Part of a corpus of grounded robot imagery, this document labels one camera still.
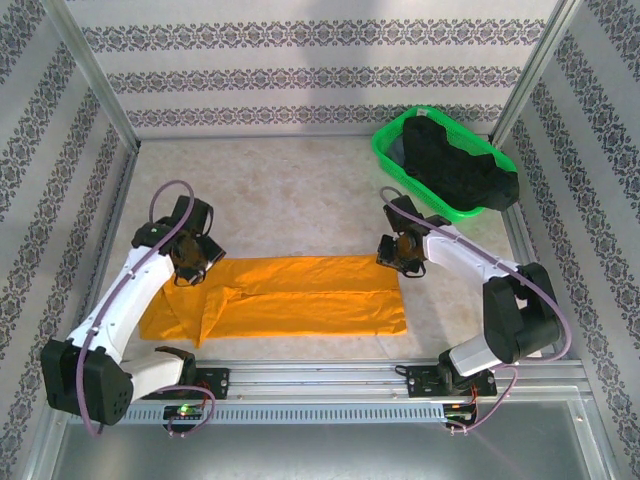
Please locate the orange t-shirt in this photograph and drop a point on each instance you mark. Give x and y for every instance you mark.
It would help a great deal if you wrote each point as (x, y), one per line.
(300, 300)

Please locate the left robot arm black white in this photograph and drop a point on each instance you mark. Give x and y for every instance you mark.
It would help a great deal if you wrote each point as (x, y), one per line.
(125, 295)

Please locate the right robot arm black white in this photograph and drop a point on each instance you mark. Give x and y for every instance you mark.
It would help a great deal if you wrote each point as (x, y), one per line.
(460, 250)

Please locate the green plastic basket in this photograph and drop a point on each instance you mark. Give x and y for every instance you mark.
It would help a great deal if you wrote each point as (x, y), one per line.
(430, 197)

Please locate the black t-shirt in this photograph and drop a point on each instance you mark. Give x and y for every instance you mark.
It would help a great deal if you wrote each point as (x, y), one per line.
(450, 160)

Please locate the grey t-shirt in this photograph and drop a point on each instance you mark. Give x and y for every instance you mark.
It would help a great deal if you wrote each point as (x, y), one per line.
(398, 150)

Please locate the white basket label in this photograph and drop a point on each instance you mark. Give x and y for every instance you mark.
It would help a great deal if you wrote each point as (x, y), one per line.
(422, 111)

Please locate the grey metal panel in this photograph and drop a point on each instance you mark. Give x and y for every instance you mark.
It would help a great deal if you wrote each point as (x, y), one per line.
(320, 455)

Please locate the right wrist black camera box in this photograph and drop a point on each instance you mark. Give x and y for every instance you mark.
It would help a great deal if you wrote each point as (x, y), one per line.
(387, 251)

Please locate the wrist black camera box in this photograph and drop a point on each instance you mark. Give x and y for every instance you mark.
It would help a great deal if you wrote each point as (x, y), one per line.
(214, 254)
(387, 251)

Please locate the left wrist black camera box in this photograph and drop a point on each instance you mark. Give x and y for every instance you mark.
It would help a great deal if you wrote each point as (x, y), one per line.
(214, 254)

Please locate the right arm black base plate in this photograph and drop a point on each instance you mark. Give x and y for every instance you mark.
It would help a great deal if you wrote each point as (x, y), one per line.
(420, 380)

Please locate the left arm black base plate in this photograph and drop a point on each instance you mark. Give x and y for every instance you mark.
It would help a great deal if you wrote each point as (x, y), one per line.
(215, 382)

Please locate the aluminium mounting rail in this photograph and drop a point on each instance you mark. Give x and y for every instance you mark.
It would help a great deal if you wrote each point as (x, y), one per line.
(310, 380)

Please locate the aluminium frame post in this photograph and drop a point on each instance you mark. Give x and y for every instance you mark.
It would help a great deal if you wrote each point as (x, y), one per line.
(90, 70)
(530, 75)

